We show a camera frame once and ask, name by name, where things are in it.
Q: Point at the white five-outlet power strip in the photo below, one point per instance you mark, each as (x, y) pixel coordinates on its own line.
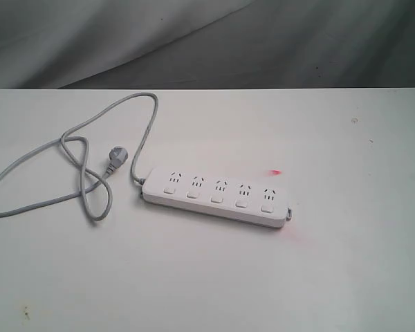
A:
(230, 198)

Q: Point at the grey power plug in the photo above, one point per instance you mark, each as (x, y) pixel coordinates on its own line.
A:
(117, 157)

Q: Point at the grey backdrop cloth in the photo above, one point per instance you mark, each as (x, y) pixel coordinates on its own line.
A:
(206, 44)

